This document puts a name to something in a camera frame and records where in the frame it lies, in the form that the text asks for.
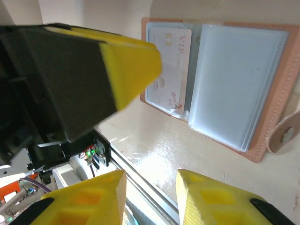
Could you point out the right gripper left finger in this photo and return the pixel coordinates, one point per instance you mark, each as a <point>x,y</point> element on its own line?
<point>93,201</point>

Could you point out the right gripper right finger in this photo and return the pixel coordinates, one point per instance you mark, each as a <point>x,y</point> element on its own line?
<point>211,199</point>

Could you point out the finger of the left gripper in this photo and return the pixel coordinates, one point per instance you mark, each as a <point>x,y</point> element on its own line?
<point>89,82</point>
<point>93,35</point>

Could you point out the white VIP card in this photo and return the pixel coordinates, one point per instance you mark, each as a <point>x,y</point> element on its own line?
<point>175,70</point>

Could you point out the pink leather card holder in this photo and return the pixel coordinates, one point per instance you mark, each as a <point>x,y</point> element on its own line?
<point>288,70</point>

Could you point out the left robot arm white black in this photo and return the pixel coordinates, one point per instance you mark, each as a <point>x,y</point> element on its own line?
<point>70,171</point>

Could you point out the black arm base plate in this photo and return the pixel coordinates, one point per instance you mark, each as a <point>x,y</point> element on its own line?
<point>103,150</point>

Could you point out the aluminium front rail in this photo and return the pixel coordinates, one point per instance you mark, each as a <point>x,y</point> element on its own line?
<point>145,182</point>

